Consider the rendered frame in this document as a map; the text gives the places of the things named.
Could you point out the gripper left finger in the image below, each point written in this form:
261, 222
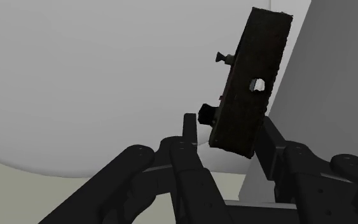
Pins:
185, 173

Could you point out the dark brown wooden cabinet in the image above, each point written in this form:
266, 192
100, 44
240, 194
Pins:
253, 46

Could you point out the small dark funnel-shaped object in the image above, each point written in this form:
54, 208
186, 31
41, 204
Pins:
224, 57

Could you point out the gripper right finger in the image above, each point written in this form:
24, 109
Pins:
309, 183

